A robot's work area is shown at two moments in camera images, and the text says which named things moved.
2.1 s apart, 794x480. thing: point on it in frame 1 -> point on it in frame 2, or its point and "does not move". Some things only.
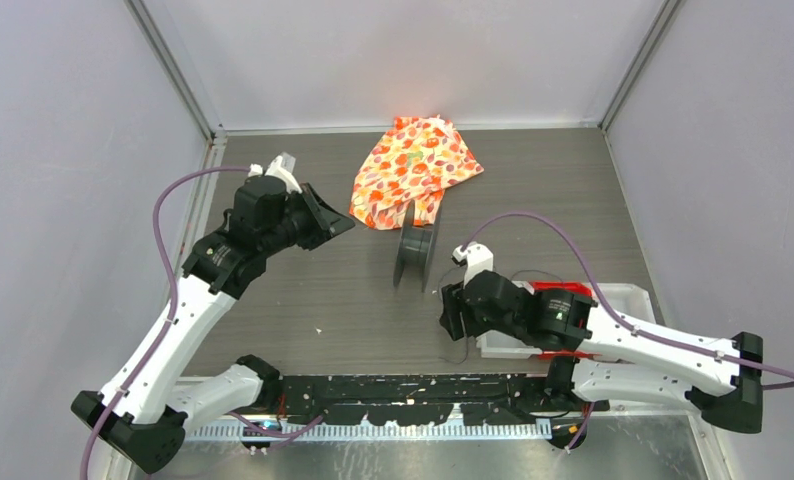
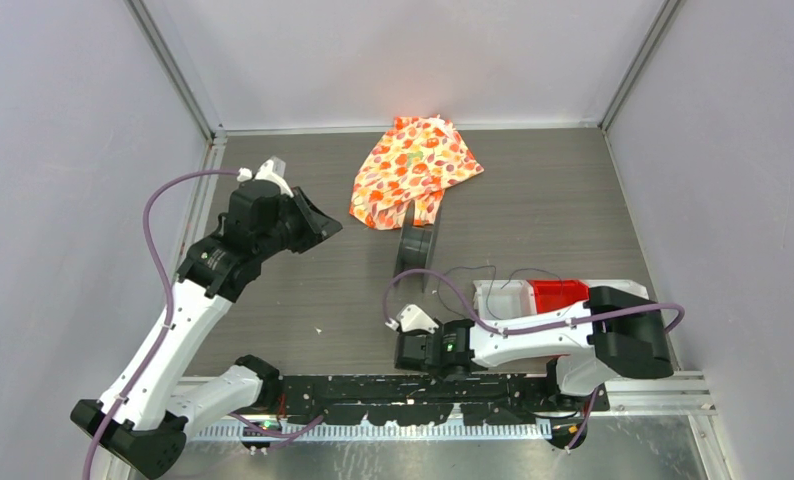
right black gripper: x=450 y=318 -> x=423 y=333
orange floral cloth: x=414 y=161 does not move
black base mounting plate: x=416 y=399 does not move
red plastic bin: x=570 y=287 does not move
